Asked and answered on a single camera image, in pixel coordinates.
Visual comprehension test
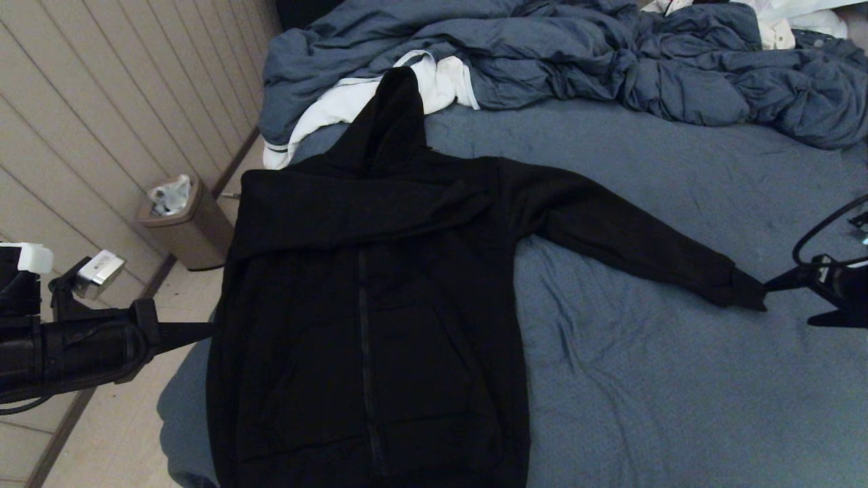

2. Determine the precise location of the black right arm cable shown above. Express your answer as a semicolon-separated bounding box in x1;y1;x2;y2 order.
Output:
792;195;868;268

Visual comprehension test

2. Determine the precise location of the beige trash bin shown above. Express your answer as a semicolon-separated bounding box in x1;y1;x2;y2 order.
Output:
136;175;235;270

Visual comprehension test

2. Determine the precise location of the white pillow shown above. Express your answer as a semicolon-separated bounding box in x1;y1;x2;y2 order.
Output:
736;0;868;40

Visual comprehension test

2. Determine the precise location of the blue bed sheet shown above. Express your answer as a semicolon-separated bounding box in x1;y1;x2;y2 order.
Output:
156;102;868;488

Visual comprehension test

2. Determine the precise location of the cream crumpled garment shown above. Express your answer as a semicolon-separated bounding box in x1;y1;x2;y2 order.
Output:
641;0;795;51

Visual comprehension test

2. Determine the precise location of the black zip hoodie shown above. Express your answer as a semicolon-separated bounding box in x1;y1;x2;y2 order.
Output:
207;66;769;488

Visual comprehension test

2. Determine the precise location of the crumpled blue duvet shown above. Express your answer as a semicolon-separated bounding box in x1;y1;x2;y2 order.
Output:
260;0;868;151

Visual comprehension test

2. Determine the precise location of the white garment with dark trim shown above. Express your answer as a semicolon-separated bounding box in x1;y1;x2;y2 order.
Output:
263;51;479;170

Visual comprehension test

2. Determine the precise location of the white plastic bin bag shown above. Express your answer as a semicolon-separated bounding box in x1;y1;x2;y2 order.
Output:
149;174;193;218

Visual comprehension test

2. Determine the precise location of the dark headboard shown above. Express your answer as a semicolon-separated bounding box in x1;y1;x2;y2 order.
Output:
275;0;347;31

